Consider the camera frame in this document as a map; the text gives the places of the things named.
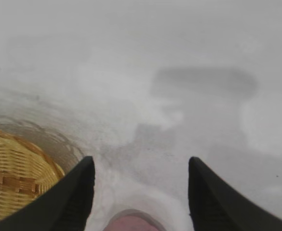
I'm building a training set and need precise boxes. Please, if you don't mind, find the pink peach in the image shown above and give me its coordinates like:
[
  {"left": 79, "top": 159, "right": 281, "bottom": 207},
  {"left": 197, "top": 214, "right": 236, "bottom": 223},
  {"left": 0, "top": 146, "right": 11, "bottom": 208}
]
[{"left": 106, "top": 208, "right": 164, "bottom": 231}]

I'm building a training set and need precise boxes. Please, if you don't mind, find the clear plastic plate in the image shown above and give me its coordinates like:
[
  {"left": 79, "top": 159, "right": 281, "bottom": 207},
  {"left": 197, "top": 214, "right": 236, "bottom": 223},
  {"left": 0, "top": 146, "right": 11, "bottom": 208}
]
[{"left": 0, "top": 115, "right": 86, "bottom": 174}]

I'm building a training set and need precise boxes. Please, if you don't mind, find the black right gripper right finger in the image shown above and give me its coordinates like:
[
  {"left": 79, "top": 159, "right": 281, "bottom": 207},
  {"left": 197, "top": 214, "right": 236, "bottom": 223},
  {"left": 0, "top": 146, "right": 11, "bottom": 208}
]
[{"left": 188, "top": 156, "right": 282, "bottom": 231}]

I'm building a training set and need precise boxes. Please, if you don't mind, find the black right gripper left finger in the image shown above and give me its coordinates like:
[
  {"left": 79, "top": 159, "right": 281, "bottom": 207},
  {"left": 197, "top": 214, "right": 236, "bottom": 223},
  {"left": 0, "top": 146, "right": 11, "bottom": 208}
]
[{"left": 0, "top": 155, "right": 96, "bottom": 231}]

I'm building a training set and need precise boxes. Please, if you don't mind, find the yellow woven wicker basket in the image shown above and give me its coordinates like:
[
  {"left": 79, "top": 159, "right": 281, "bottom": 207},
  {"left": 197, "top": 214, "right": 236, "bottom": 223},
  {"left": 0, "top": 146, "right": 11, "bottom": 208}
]
[{"left": 0, "top": 125, "right": 66, "bottom": 227}]

